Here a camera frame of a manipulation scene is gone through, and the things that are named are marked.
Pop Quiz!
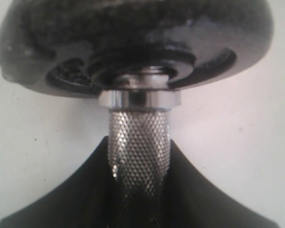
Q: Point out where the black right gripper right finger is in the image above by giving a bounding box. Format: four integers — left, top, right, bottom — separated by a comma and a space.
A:
164, 141, 278, 228

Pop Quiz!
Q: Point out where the chrome threaded dumbbell bar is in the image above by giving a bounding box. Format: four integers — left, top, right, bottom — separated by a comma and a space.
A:
99, 66, 181, 228

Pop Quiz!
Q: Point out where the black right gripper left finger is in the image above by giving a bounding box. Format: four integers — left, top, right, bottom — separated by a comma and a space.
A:
0, 136, 111, 228

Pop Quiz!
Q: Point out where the black weight plate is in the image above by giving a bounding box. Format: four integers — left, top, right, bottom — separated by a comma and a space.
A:
0, 0, 274, 98

